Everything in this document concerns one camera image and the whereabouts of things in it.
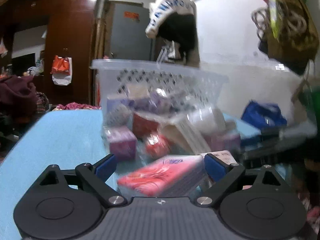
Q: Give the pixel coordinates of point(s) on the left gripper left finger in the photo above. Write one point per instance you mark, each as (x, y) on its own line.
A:
(67, 204)

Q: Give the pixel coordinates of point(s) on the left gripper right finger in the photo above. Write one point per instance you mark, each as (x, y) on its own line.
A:
(253, 204)

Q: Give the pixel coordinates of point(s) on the purple cardboard box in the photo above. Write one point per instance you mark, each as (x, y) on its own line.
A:
(121, 142)

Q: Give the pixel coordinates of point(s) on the red pink tissue pack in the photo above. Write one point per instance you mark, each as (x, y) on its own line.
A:
(170, 176)

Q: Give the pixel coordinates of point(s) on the red item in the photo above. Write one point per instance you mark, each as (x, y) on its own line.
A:
(157, 145)

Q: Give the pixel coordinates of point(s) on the blue printed shopping bag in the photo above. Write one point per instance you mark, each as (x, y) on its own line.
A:
(263, 115)

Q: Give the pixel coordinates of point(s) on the white thank you card box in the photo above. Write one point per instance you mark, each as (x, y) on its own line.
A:
(224, 156)

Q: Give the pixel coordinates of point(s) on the pink floral bedsheet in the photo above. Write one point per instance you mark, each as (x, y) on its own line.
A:
(75, 106)

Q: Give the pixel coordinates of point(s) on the white plastic perforated basket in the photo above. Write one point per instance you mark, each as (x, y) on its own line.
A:
(159, 91)

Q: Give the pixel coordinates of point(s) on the dark maroon clothes pile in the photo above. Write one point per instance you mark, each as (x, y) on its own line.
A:
(18, 96)

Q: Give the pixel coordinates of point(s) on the orange white hanging bag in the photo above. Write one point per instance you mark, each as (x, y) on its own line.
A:
(61, 71)

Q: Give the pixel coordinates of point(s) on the black hanging garment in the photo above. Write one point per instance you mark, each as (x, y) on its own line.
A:
(180, 29)

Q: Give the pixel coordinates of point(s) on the grey metal door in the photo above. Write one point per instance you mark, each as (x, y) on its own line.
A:
(128, 40)

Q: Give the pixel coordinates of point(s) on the white tote bag blue letters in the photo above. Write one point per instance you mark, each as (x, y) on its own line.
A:
(160, 10)

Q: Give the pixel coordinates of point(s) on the dark red wooden wardrobe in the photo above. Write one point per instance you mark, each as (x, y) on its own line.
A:
(70, 31)

